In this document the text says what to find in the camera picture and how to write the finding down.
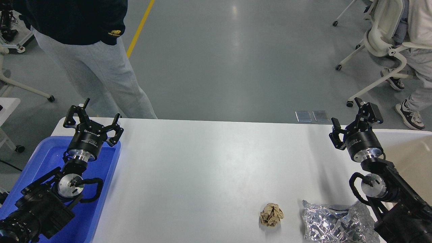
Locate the beige plastic bin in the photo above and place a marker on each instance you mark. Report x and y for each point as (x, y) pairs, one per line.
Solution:
(411, 153)

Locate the metal floor plate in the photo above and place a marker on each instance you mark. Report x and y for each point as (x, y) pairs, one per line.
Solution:
(303, 116)
(321, 116)

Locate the right metal floor plate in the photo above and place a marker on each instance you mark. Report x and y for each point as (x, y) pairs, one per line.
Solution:
(321, 116)

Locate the left metal floor plate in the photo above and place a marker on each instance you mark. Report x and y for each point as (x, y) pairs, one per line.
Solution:
(303, 116)

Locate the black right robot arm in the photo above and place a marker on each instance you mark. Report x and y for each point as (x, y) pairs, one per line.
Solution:
(402, 215)

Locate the seated person in white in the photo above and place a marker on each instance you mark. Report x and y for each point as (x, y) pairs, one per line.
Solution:
(415, 26)

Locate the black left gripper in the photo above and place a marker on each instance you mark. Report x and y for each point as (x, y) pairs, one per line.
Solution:
(86, 140)

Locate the crumpled brown paper ball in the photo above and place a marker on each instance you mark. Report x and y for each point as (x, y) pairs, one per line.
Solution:
(271, 215)

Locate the silver foil bag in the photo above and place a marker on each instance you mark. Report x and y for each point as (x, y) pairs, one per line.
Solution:
(326, 223)

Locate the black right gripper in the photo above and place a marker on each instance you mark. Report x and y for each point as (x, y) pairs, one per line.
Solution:
(362, 143)

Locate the white chair base left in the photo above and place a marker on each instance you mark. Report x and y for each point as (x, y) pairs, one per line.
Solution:
(7, 84)

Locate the white side table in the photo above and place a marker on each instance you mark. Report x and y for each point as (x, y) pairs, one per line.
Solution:
(8, 105)

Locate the person in grey trousers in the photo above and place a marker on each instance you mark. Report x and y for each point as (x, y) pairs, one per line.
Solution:
(84, 38)

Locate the white office chair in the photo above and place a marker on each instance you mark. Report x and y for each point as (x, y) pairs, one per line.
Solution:
(378, 40)

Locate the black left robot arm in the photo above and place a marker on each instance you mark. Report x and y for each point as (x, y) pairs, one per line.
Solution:
(46, 204)

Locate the black equipment on cart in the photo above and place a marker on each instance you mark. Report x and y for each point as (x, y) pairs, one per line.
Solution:
(14, 33)

